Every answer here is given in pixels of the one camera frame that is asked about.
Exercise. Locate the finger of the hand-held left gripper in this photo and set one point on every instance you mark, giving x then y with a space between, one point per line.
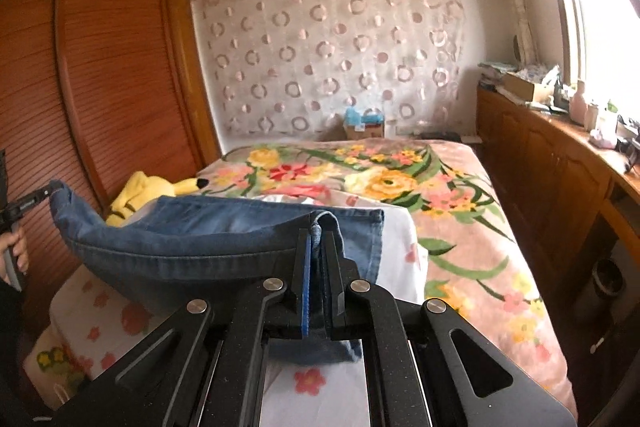
32 199

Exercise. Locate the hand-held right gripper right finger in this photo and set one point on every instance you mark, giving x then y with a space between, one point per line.
334 279

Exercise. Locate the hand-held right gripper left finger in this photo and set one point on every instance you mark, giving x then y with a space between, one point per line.
305 292

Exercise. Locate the blue denim pants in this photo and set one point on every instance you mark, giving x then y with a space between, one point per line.
200 232

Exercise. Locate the person's left hand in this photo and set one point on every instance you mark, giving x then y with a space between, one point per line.
16 252

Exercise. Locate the white floral bedsheet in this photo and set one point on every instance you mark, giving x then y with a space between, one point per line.
395 257

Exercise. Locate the yellow plush toy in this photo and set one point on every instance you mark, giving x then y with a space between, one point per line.
145 193

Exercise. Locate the wooden slatted headboard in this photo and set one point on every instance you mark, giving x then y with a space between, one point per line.
100 82

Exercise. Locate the floral blanket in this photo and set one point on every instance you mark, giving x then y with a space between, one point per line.
450 207

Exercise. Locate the cardboard box with blue packs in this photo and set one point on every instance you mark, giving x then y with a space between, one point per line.
362 124

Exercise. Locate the black flat device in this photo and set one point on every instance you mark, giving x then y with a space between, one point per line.
440 136

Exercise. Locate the circle patterned curtain cloth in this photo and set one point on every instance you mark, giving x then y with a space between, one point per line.
325 57

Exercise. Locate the long wooden cabinet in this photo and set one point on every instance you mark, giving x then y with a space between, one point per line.
540 167

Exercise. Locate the pile of papers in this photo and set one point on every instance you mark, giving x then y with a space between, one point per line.
492 74

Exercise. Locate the black trash bin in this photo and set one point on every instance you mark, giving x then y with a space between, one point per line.
602 292

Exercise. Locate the open cardboard box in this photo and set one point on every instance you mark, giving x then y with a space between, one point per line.
525 88

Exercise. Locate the pink bottle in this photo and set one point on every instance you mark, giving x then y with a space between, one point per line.
578 104

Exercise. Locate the window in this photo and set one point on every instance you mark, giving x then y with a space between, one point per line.
600 7

